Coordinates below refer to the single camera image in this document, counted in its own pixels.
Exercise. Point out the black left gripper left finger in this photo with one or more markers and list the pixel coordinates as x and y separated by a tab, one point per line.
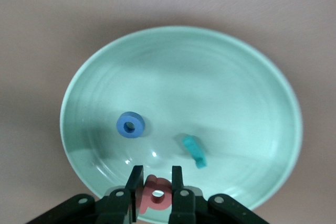
115	208

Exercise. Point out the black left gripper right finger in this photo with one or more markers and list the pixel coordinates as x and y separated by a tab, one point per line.
183	208

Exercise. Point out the pink foam letter d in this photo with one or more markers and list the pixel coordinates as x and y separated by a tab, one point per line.
155	182

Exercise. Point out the teal foam letter i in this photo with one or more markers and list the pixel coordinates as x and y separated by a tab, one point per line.
194	150

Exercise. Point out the blue foam letter o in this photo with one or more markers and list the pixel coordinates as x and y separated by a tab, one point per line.
120	125

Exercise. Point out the light green plate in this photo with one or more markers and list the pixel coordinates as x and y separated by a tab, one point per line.
183	77

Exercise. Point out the brown table cover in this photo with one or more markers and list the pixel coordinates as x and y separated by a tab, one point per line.
39	24

